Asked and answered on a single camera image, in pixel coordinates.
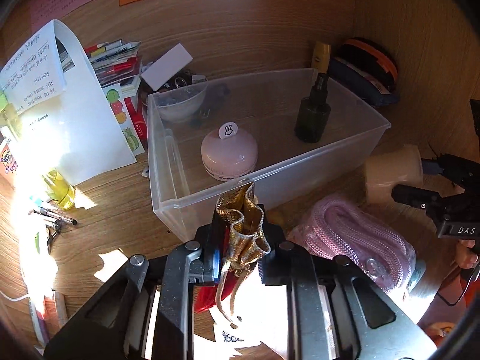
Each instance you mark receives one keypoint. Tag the black orange round case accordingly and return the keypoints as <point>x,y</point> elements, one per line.
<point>369,57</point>

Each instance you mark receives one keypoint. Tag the fruit sticker sheet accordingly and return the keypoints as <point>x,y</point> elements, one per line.
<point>116,101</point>

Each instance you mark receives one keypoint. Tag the right hand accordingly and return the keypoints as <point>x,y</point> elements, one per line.
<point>465,257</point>

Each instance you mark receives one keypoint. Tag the clear plastic storage bin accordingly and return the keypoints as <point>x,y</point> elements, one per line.
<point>266,105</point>

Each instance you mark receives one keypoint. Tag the yellow green spray bottle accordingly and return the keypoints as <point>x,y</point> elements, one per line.
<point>59,190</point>

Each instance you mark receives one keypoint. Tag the white small box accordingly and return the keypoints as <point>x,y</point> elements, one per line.
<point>168,65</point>

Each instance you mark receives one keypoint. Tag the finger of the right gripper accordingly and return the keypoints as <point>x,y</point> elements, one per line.
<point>417,197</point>
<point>447,165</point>

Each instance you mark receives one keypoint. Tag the pink round jar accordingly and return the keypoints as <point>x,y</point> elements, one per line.
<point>229,152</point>

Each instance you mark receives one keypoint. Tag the cream cylindrical jar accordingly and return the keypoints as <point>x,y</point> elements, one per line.
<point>383,172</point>

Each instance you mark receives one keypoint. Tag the stack of booklets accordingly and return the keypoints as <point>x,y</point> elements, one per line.
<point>119,62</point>

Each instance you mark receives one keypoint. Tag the red gold drawstring pouch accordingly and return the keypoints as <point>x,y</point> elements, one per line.
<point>240,221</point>

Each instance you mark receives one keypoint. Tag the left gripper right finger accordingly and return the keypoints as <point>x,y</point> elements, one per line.
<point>286,262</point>

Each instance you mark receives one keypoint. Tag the black pen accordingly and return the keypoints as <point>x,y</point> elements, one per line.
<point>52,214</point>

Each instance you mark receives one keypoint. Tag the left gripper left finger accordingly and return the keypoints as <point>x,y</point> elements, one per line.
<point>209,243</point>

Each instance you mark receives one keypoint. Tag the bowl of beads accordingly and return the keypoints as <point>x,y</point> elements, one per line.
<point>179,98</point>

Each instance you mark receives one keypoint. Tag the black spray bottle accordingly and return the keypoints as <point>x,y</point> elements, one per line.
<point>314,111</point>

